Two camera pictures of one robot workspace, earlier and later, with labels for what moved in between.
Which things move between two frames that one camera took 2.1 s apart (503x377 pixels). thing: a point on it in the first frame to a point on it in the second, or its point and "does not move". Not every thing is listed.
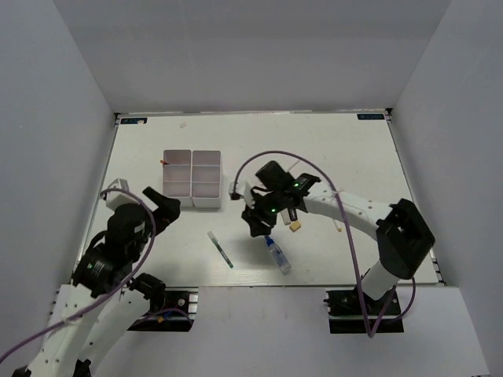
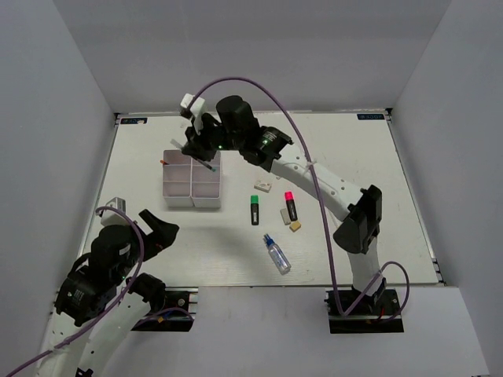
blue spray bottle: [278, 254] does not move
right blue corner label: [370, 116] does not move
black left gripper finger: [155, 196] to [149, 218]
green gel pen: [220, 249] to [178, 144]
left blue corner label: [132, 121] does not move
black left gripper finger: [168, 210] to [163, 236]
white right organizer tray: [206, 178] does not move
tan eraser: [295, 225] does not move
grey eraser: [286, 217] does not move
